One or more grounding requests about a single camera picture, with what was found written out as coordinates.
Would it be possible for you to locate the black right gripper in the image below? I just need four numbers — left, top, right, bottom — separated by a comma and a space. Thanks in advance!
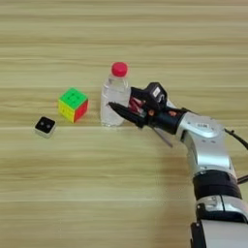
108, 85, 190, 136

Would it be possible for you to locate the clear bottle with red cap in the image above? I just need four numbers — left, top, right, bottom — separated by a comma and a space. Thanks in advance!
99, 61, 132, 128

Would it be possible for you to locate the small white box black face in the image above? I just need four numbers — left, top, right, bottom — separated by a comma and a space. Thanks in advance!
33, 115, 57, 140

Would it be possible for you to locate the black box with white label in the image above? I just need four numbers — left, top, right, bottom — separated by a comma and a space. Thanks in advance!
143, 81, 169, 111

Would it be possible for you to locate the multicoloured puzzle cube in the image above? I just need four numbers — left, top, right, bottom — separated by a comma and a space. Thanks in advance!
57, 86, 90, 124

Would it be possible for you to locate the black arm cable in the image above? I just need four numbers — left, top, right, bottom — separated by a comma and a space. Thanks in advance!
224, 128, 248, 186

